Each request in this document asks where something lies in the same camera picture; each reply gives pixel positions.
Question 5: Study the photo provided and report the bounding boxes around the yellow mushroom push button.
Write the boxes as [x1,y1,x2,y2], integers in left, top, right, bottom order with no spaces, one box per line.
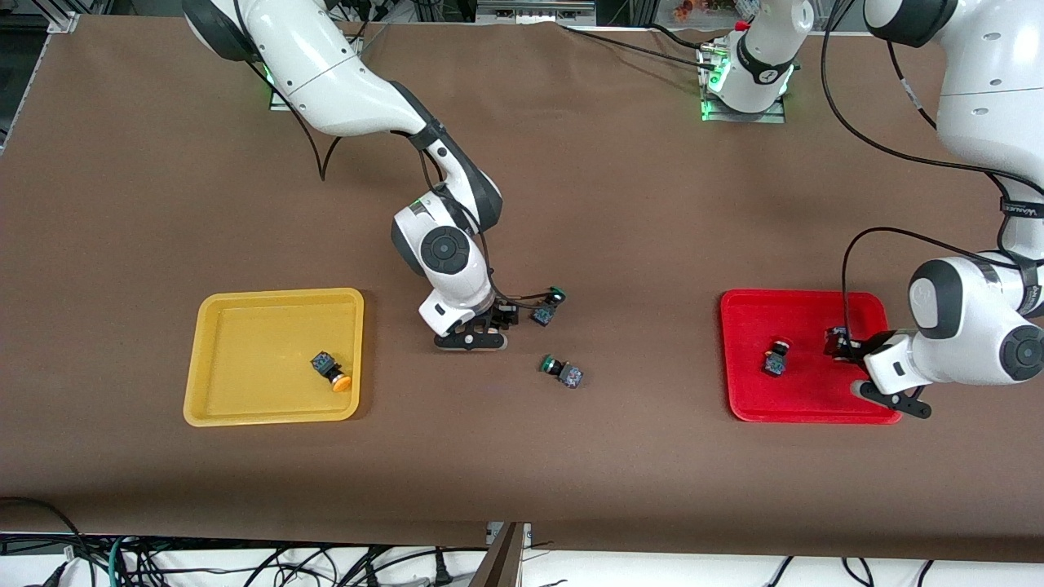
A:
[311,351,353,394]

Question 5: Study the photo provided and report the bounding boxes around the green push button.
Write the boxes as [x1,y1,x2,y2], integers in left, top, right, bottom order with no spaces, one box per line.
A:
[530,286,569,327]
[539,355,585,389]

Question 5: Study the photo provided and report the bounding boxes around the red plastic tray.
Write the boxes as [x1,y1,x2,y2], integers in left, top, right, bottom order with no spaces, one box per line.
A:
[719,289,905,426]

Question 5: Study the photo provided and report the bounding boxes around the brown table cover mat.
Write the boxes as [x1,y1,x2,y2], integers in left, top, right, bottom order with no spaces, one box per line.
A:
[0,15,1044,563]

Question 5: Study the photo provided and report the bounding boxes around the yellow plastic tray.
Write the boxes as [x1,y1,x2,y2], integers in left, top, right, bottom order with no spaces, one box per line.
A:
[183,287,365,428]

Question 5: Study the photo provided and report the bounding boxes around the colourful flower decoration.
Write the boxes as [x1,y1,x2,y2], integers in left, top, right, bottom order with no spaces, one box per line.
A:
[673,0,739,24]

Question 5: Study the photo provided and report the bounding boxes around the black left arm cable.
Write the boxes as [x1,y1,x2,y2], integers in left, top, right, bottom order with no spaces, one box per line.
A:
[820,0,1044,331]

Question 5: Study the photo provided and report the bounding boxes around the dark wooden post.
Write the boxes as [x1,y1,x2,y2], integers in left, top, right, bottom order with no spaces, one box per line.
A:
[471,522,527,587]

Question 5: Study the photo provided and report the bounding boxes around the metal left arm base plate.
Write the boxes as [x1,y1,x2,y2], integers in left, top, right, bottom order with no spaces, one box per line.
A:
[697,45,790,125]

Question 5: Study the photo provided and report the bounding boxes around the black cable across mat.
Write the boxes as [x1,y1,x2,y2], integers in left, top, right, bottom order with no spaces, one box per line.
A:
[559,23,706,66]

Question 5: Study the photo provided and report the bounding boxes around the aluminium frame rail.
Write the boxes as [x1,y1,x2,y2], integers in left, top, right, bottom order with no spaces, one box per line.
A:
[476,0,598,25]

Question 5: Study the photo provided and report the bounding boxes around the green floor cable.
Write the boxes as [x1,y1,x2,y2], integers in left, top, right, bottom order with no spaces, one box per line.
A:
[106,534,131,587]

